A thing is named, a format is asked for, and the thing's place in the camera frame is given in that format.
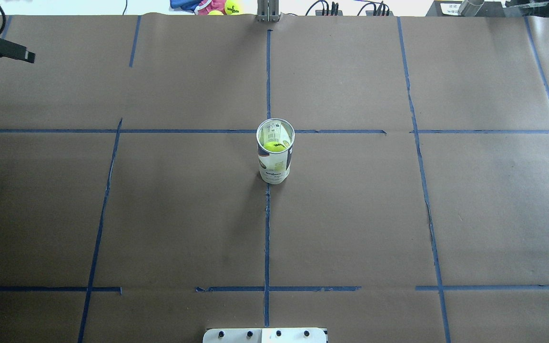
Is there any spare tennis ball on desk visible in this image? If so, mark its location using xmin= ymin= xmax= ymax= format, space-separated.
xmin=224 ymin=0 xmax=245 ymax=15

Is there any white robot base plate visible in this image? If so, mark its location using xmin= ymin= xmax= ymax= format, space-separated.
xmin=202 ymin=327 xmax=328 ymax=343

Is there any yellow tennis ball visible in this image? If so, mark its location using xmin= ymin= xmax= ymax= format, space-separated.
xmin=263 ymin=141 xmax=288 ymax=153

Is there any aluminium frame post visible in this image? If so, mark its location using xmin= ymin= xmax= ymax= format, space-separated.
xmin=256 ymin=0 xmax=280 ymax=22

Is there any small metal cup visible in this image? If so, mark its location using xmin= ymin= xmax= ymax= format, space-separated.
xmin=458 ymin=0 xmax=485 ymax=18

